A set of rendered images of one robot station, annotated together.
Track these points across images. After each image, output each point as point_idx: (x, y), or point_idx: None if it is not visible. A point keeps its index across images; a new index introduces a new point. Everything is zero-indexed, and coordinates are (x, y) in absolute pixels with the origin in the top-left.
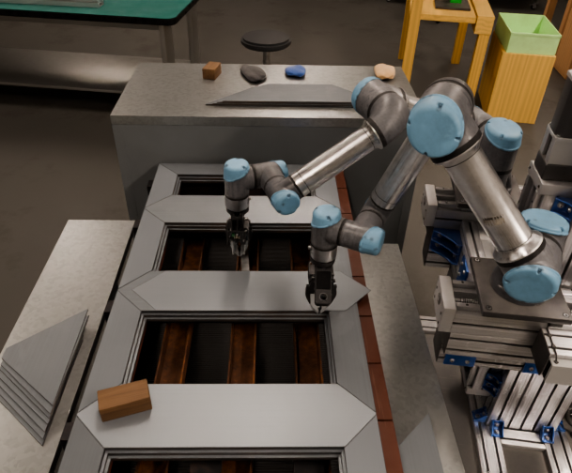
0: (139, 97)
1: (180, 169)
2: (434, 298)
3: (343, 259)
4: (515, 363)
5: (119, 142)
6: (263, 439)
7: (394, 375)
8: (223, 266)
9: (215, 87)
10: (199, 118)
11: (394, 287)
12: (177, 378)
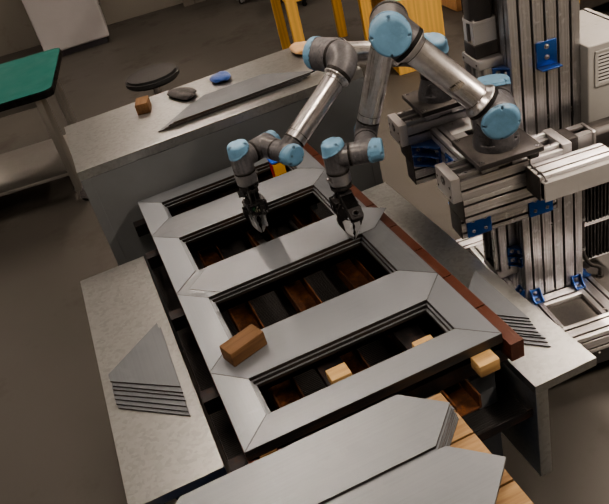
0: (91, 150)
1: (161, 198)
2: (439, 186)
3: None
4: (521, 212)
5: (92, 196)
6: (365, 322)
7: None
8: None
9: (156, 117)
10: (161, 144)
11: (400, 212)
12: None
